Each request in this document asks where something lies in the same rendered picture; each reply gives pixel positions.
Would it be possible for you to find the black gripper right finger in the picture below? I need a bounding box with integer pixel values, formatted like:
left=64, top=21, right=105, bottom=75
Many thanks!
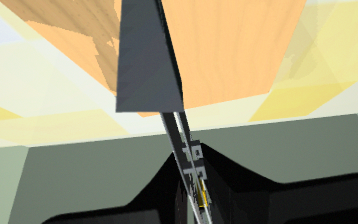
left=198, top=143, right=358, bottom=224

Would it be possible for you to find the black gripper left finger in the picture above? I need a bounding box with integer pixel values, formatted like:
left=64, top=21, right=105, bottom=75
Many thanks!
left=42, top=152, right=187, bottom=224

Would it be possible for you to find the light wooden board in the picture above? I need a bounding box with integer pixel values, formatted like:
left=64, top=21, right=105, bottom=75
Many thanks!
left=0, top=0, right=306, bottom=109

